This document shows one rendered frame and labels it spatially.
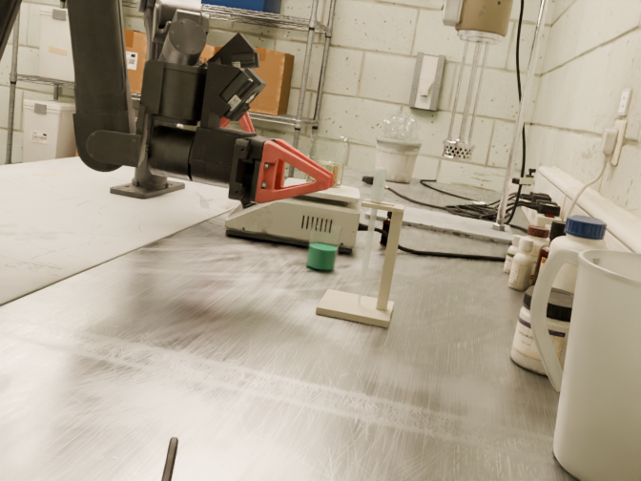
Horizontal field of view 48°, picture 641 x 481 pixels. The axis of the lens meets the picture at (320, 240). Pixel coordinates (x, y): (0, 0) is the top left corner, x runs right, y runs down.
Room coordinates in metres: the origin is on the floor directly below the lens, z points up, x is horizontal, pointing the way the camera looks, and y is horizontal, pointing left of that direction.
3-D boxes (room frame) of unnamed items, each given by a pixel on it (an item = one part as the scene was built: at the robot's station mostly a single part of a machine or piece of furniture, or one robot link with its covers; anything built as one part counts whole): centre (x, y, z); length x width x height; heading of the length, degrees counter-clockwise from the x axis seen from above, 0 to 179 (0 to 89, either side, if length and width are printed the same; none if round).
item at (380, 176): (0.77, -0.05, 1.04); 0.01 x 0.01 x 0.04; 82
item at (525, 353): (0.69, -0.24, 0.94); 0.07 x 0.07 x 0.07
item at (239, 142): (0.80, 0.11, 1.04); 0.10 x 0.07 x 0.07; 172
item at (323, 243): (0.95, -0.01, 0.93); 0.04 x 0.04 x 0.06
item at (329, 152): (1.13, 0.01, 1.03); 0.07 x 0.06 x 0.08; 139
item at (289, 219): (1.12, 0.04, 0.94); 0.22 x 0.13 x 0.08; 90
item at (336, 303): (0.78, -0.05, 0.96); 0.08 x 0.08 x 0.13; 82
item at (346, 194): (1.12, 0.01, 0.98); 0.12 x 0.12 x 0.01; 0
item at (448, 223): (1.48, -0.24, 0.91); 0.30 x 0.20 x 0.01; 80
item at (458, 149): (1.48, -0.25, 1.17); 0.07 x 0.07 x 0.25
